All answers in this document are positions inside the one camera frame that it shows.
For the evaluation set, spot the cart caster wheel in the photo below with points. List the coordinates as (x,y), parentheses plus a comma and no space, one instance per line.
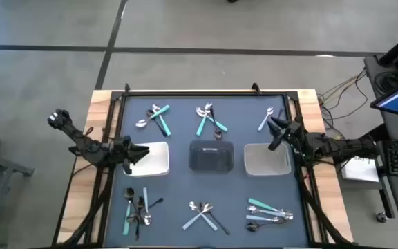
(381,217)

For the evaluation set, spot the dark translucent plastic bin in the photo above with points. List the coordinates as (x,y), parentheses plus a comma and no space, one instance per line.
(211,157)

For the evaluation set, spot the white paper sheet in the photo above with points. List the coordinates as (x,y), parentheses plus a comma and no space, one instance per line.
(358,171)

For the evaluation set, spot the white plastic bin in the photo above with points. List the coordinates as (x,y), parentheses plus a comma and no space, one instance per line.
(154,159)
(264,160)

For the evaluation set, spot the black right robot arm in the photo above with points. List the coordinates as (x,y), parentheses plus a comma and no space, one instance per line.
(340,147)

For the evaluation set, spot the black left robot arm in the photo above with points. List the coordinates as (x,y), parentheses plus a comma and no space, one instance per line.
(81,141)

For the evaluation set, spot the black metal table frame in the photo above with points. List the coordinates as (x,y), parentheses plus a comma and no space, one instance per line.
(202,93)

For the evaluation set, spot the blue table mat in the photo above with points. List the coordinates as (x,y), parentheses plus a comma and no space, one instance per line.
(219,186)

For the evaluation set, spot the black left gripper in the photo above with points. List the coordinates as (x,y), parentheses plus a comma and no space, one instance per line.
(125,155)

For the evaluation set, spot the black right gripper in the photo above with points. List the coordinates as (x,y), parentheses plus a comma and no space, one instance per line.
(296,135)

